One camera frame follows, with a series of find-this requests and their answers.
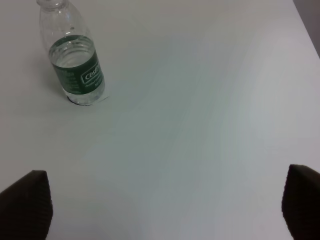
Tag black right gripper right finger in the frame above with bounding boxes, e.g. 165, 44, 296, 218
281, 164, 320, 240

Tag clear green-label water bottle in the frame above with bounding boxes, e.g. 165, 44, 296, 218
37, 0, 106, 106

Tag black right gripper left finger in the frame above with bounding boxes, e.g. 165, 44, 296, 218
0, 170, 53, 240

